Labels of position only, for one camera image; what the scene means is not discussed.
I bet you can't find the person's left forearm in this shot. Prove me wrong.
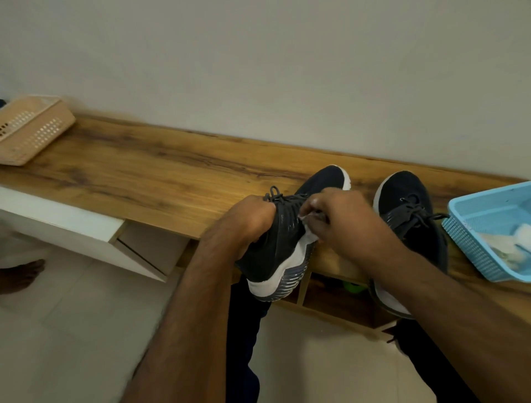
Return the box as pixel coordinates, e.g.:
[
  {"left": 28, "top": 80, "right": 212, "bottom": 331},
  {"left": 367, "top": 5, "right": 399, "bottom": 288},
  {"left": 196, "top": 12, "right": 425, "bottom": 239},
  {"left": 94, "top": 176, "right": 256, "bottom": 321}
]
[{"left": 122, "top": 245, "right": 249, "bottom": 403}]

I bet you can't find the white drawer unit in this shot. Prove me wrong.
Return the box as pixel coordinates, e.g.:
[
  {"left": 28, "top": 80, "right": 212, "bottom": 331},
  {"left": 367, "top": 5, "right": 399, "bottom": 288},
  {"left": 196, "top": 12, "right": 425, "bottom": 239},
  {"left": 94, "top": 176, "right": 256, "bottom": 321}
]
[{"left": 0, "top": 185, "right": 190, "bottom": 282}]

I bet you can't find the person's left hand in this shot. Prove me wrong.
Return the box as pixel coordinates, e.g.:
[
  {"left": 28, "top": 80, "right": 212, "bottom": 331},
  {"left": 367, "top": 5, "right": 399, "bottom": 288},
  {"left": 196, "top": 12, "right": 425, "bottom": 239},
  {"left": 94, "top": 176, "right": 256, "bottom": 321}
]
[{"left": 199, "top": 195, "right": 277, "bottom": 260}]

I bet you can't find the person's right forearm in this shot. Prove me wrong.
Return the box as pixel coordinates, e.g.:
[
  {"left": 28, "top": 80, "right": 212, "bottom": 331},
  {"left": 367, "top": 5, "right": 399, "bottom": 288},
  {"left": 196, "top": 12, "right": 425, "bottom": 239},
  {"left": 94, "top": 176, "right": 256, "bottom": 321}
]
[{"left": 369, "top": 245, "right": 531, "bottom": 403}]

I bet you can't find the blue plastic basket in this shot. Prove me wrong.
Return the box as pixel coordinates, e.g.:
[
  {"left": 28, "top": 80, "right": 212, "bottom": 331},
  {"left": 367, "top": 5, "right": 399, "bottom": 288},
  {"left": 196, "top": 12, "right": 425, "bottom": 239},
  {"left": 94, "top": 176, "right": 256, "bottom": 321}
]
[{"left": 441, "top": 180, "right": 531, "bottom": 283}]

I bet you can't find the person's right hand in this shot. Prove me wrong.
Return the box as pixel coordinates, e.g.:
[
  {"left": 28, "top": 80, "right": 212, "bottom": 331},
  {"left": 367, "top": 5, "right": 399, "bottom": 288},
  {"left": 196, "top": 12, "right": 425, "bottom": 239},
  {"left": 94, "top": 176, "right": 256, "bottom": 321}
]
[{"left": 298, "top": 187, "right": 409, "bottom": 271}]

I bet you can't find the beige perforated basket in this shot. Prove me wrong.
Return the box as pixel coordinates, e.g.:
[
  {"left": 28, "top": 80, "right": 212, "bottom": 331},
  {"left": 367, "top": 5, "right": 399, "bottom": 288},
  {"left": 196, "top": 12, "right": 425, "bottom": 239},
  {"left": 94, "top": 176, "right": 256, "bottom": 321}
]
[{"left": 0, "top": 95, "right": 77, "bottom": 167}]

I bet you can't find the wooden table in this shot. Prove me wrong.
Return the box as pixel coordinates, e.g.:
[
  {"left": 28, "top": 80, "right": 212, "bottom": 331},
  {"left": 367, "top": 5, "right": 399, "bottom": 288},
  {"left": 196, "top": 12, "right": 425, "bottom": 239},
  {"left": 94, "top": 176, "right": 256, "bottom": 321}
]
[{"left": 0, "top": 114, "right": 531, "bottom": 333}]

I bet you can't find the used wipe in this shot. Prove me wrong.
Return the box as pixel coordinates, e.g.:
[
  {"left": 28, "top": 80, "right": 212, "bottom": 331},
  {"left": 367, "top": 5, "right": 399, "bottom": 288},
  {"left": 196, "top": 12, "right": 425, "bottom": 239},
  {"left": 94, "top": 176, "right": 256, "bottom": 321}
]
[{"left": 477, "top": 232, "right": 525, "bottom": 271}]

